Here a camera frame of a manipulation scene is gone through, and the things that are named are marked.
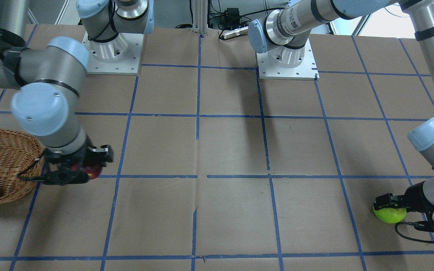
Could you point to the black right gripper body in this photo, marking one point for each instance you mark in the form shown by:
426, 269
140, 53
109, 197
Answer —
82, 155

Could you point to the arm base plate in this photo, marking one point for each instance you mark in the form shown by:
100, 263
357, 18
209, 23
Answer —
118, 57
285, 63

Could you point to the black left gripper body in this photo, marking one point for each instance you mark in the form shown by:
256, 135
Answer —
418, 198

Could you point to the silver metal connector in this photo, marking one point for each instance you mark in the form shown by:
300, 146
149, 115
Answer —
240, 32

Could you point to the dark red apple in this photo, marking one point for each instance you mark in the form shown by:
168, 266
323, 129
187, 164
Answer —
92, 170

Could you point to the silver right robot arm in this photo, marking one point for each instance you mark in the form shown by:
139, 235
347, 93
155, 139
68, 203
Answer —
49, 81

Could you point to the woven wicker basket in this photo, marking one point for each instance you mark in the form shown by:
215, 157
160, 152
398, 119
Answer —
18, 151

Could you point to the green apple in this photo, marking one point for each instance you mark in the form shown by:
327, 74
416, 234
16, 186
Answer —
390, 215

